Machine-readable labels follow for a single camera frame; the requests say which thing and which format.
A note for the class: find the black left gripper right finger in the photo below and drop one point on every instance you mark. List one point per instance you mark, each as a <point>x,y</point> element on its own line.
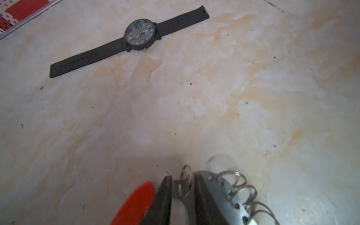
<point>207,211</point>

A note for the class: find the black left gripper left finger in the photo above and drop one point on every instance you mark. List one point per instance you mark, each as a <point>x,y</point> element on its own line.
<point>159,212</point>

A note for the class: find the black wrist watch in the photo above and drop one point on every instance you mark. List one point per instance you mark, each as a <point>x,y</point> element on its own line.
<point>139,35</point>

